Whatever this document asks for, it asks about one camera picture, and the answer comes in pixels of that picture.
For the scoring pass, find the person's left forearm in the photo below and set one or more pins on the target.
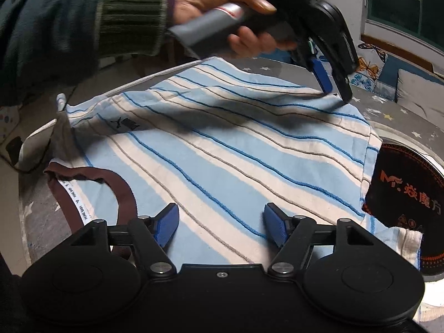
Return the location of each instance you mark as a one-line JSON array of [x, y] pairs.
[[52, 31]]

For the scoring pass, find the butterfly print cushion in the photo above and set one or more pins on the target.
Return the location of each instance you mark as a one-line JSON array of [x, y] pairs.
[[369, 66]]

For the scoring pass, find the dark window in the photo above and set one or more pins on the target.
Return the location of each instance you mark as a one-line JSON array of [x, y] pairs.
[[399, 3]]

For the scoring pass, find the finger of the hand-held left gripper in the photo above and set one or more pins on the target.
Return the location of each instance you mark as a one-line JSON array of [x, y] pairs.
[[341, 73], [322, 74]]

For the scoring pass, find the black round induction hob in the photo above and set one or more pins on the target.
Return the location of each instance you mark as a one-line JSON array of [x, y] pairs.
[[409, 194]]

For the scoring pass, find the blue sofa with wooden frame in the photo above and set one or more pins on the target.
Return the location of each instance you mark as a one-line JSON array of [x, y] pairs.
[[390, 73]]

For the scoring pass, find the blue white striped shirt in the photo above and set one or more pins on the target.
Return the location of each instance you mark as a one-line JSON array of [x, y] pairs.
[[215, 152]]

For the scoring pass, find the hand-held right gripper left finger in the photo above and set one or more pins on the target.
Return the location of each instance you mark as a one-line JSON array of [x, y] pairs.
[[166, 223]]

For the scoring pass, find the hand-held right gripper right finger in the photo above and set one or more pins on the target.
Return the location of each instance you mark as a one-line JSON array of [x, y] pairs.
[[275, 223]]

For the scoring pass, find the grey star-print table cover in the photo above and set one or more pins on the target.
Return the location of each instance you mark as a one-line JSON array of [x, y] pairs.
[[392, 111]]

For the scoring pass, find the grey pillow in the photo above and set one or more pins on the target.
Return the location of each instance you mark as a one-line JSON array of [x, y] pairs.
[[419, 93]]

